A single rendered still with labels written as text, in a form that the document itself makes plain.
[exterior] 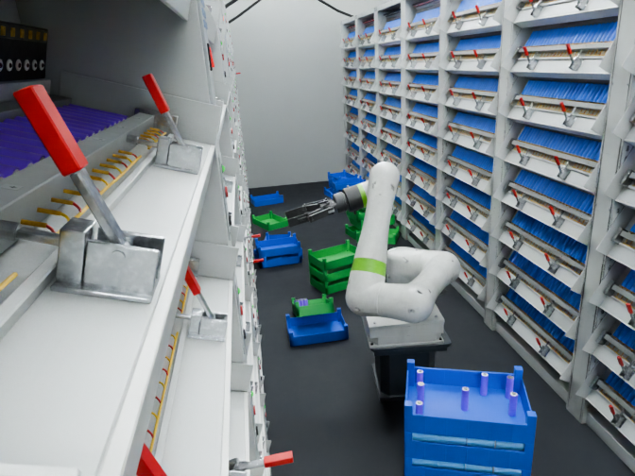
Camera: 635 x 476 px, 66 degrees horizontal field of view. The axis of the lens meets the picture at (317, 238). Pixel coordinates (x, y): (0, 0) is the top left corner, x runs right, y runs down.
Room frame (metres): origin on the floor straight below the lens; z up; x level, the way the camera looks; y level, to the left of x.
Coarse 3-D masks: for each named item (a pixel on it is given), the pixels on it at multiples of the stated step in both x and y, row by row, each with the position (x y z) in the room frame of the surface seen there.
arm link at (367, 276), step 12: (360, 264) 1.48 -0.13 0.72; (372, 264) 1.47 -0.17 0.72; (384, 264) 1.49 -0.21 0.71; (360, 276) 1.45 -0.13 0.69; (372, 276) 1.45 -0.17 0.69; (384, 276) 1.47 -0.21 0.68; (348, 288) 1.46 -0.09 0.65; (360, 288) 1.43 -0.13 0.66; (372, 288) 1.42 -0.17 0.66; (348, 300) 1.44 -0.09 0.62; (360, 300) 1.41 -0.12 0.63; (372, 300) 1.39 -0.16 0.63; (360, 312) 1.41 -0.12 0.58; (372, 312) 1.39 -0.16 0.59
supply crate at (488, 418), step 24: (408, 360) 1.16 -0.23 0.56; (408, 384) 1.15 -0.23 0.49; (432, 384) 1.15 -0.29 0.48; (456, 384) 1.14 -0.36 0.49; (504, 384) 1.11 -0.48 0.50; (408, 408) 0.98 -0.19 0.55; (432, 408) 1.05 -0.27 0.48; (456, 408) 1.05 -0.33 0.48; (480, 408) 1.04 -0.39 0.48; (504, 408) 1.04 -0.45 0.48; (528, 408) 0.98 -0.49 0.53; (408, 432) 0.98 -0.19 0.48; (432, 432) 0.96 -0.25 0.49; (456, 432) 0.95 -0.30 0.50; (480, 432) 0.94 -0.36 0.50; (504, 432) 0.93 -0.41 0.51; (528, 432) 0.91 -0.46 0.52
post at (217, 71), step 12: (216, 36) 1.34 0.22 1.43; (216, 48) 1.34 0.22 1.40; (216, 60) 1.34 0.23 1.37; (216, 72) 1.34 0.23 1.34; (228, 120) 1.34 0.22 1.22; (228, 132) 1.34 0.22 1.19; (228, 144) 1.34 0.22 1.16; (228, 156) 1.34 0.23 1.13; (252, 324) 1.34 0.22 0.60; (252, 336) 1.34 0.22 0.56; (264, 420) 1.34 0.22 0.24
